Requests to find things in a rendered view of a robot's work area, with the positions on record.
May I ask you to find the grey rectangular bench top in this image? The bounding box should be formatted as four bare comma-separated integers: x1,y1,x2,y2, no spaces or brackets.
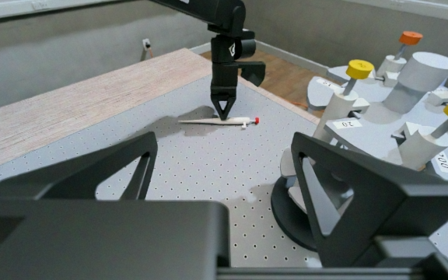
0,74,322,268

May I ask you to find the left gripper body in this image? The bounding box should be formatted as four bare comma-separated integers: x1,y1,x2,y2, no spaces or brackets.
210,61,236,98

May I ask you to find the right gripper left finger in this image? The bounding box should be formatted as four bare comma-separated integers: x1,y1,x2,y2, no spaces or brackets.
0,131,158,200

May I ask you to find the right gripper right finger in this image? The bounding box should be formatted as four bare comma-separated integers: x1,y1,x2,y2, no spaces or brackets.
291,131,448,268

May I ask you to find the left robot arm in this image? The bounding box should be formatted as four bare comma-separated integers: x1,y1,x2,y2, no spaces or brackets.
148,0,266,87

